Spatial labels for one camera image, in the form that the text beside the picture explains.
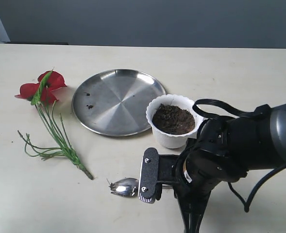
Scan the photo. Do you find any dark soil in pot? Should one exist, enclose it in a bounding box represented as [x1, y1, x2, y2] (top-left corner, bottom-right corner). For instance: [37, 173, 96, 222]
[152, 104, 196, 135]

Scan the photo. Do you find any red artificial flower with stems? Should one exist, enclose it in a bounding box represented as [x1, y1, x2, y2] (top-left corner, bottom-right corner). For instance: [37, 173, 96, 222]
[15, 70, 94, 180]

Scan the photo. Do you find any stainless steel spoon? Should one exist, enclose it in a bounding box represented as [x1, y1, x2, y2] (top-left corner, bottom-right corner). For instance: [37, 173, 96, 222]
[106, 177, 174, 198]

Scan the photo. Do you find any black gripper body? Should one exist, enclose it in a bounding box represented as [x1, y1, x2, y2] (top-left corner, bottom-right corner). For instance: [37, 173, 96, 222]
[157, 118, 247, 233]

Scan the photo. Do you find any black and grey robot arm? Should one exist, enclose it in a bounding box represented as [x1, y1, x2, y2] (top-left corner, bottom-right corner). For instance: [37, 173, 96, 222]
[163, 99, 286, 233]

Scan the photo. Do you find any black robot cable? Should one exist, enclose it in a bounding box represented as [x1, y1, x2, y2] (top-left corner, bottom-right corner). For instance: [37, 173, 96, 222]
[192, 98, 286, 213]

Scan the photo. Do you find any round stainless steel plate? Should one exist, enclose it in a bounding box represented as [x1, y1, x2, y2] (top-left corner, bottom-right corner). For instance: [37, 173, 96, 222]
[71, 69, 167, 137]

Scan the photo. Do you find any white scalloped plastic pot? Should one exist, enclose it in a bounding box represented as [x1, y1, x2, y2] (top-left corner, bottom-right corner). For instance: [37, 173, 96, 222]
[146, 94, 203, 149]

